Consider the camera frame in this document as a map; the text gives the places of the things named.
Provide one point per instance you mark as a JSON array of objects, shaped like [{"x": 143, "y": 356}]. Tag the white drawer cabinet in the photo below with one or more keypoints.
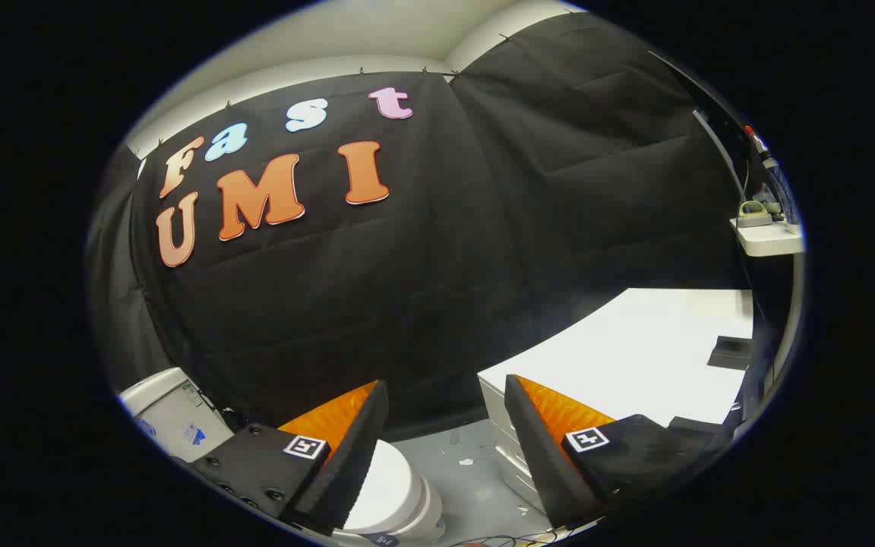
[{"x": 620, "y": 342}]

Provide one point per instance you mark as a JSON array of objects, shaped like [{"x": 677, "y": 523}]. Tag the black backdrop cloth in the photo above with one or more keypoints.
[{"x": 445, "y": 289}]

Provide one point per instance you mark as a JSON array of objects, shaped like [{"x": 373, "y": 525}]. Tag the flat black object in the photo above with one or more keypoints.
[{"x": 731, "y": 353}]

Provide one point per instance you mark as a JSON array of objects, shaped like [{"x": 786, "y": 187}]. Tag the grey object on shelf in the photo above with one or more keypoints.
[{"x": 753, "y": 216}]

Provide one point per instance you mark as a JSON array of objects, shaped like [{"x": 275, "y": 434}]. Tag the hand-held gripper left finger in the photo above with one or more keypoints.
[{"x": 358, "y": 456}]

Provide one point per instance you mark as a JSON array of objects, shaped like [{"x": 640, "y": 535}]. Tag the white ceramic toilet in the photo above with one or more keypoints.
[{"x": 172, "y": 418}]

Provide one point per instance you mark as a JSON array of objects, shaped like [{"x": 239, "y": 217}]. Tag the white toilet lid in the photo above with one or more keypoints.
[{"x": 388, "y": 486}]

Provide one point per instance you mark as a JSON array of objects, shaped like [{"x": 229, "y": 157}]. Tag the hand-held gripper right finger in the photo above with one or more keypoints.
[{"x": 540, "y": 456}]

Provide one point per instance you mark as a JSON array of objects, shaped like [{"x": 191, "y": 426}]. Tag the white wall shelf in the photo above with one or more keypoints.
[{"x": 768, "y": 239}]

